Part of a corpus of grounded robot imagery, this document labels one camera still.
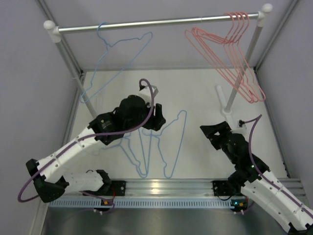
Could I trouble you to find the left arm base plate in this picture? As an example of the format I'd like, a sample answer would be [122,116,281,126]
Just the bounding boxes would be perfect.
[97,180,126,196]

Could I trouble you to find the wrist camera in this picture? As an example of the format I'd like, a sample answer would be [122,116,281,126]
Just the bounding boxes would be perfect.
[233,119,247,135]
[138,85,158,103]

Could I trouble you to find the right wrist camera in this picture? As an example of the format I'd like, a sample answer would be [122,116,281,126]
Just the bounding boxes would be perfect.
[233,119,247,135]

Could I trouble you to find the slotted grey cable duct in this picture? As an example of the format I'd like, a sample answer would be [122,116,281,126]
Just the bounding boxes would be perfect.
[49,197,247,209]

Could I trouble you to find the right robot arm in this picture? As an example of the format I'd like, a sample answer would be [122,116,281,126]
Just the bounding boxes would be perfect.
[200,121,313,235]

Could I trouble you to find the pink hung hanger two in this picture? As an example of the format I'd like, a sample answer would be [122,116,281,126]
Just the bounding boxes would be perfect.
[195,11,266,101]

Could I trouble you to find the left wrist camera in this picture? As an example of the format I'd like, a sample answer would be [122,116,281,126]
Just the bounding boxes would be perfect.
[138,85,158,103]

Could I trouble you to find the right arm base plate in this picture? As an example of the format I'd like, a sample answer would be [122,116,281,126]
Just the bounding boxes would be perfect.
[212,180,234,196]

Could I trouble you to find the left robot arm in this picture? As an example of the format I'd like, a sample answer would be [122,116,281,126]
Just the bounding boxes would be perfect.
[26,95,166,203]

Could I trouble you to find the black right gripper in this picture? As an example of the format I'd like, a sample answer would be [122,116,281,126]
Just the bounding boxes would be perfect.
[200,121,237,164]

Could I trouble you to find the grey clothes rack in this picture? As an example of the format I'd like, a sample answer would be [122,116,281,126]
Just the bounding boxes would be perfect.
[44,3,273,118]

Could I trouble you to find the pink hung hanger one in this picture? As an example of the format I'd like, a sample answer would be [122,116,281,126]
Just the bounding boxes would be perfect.
[193,11,262,102]

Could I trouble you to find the aluminium mounting rail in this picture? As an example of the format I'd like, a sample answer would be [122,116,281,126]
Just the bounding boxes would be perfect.
[39,178,304,199]

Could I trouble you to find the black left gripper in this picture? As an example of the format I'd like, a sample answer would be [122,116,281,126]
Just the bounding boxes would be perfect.
[124,100,166,132]

